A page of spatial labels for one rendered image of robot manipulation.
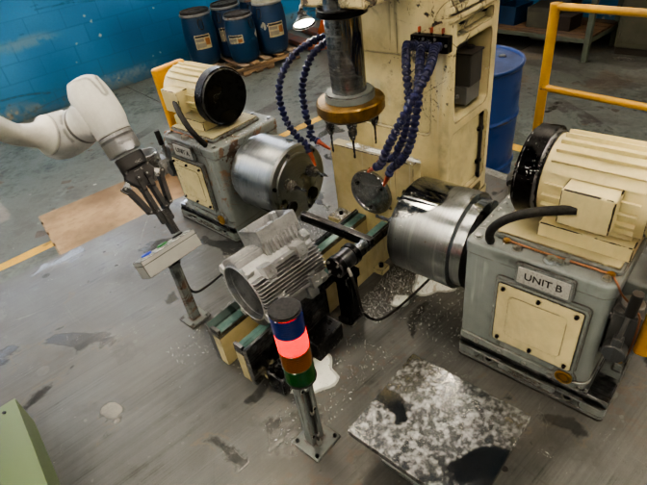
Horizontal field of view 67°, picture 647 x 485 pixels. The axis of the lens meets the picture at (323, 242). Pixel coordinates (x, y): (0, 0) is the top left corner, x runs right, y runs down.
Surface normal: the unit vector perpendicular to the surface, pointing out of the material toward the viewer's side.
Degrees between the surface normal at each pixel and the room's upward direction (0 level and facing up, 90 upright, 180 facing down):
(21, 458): 2
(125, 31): 90
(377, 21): 90
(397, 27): 90
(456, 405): 0
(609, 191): 0
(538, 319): 90
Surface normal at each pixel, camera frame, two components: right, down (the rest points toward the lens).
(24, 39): 0.66, 0.39
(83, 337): -0.12, -0.79
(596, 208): -0.65, 0.52
